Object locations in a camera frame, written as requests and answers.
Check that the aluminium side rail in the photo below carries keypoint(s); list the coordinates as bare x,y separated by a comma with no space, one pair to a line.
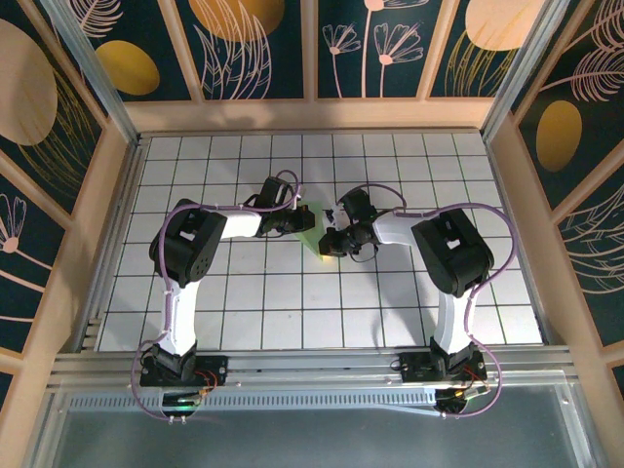
116,234

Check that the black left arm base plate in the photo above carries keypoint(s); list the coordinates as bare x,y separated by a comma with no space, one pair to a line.
214,370

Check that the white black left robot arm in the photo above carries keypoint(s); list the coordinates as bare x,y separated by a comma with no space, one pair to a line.
183,322

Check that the aluminium front rail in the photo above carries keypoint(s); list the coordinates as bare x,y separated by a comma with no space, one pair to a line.
312,373

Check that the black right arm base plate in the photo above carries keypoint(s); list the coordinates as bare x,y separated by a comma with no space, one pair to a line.
414,370

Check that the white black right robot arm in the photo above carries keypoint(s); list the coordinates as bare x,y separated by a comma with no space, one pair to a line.
453,326

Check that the small controller board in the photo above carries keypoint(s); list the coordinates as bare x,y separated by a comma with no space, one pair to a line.
183,401
460,400

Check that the aluminium corner post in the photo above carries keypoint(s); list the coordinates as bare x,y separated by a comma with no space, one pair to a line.
527,68
95,78

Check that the green paper sheet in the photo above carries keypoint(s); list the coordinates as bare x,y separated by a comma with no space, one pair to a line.
307,241

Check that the grey front panel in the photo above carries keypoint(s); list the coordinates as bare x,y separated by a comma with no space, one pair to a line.
312,439

